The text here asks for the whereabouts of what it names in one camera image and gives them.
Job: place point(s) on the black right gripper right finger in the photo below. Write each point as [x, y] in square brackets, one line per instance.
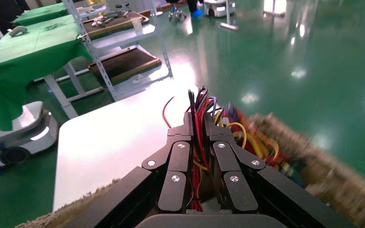
[226, 163]

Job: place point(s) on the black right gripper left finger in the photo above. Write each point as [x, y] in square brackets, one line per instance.
[179, 163]

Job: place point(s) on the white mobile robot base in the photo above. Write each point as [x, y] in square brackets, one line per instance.
[28, 126]

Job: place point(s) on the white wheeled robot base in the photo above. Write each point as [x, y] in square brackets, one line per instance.
[220, 8]

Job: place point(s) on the empty wooden tray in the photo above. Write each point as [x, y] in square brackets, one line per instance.
[122, 64]

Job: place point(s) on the brown cardboard box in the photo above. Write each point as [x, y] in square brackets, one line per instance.
[343, 195]

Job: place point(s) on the white pole floor stand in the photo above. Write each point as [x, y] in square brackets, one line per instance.
[228, 26]

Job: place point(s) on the clear plastic tag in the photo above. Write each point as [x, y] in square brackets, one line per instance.
[137, 24]

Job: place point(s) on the white metal shelf rack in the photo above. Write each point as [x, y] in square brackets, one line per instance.
[91, 47]

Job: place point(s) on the wooden tray with tools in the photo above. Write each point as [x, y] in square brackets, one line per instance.
[119, 26]

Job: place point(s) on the office chair wheel base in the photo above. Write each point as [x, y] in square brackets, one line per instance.
[176, 14]

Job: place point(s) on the blue shoe cover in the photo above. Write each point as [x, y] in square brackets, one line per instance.
[197, 13]

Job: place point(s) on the pile of metal tools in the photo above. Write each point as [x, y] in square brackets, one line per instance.
[102, 21]

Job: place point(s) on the large green tablecloth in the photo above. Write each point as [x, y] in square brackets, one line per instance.
[22, 59]

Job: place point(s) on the small green tablecloth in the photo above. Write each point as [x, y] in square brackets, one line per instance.
[40, 14]

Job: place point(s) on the grey handheld device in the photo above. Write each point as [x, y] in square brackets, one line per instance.
[18, 31]

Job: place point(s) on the white table leg frame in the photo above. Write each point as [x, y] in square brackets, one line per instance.
[59, 91]

